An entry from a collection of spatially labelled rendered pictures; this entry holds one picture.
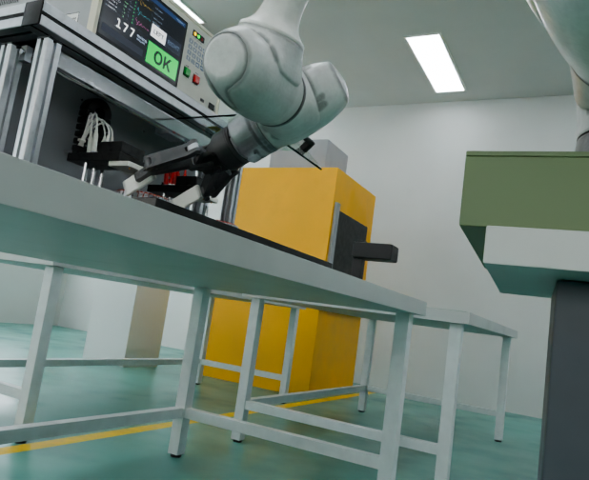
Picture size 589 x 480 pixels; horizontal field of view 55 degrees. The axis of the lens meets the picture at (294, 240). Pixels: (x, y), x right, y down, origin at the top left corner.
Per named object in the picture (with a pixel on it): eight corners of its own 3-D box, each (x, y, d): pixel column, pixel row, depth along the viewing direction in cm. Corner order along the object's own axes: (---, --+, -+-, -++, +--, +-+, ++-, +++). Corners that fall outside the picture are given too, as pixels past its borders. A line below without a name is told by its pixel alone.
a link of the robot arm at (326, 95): (268, 109, 104) (233, 86, 92) (340, 63, 99) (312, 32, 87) (290, 159, 102) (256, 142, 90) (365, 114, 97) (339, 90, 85)
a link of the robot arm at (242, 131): (286, 156, 101) (259, 171, 103) (271, 115, 104) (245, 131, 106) (260, 139, 93) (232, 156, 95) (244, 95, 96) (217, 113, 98)
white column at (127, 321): (157, 367, 525) (213, 37, 570) (122, 367, 486) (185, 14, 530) (118, 358, 548) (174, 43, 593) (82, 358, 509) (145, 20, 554)
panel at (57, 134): (182, 250, 159) (199, 150, 163) (-47, 190, 101) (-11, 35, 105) (179, 250, 159) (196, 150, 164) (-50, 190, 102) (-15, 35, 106)
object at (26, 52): (215, 162, 157) (217, 151, 157) (21, 58, 103) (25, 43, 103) (211, 162, 158) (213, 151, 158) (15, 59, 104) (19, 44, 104)
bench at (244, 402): (508, 442, 380) (517, 330, 390) (452, 504, 218) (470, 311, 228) (356, 410, 431) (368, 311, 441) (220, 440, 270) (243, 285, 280)
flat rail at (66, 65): (237, 166, 153) (239, 155, 154) (48, 61, 99) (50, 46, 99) (233, 166, 154) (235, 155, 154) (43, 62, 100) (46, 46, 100)
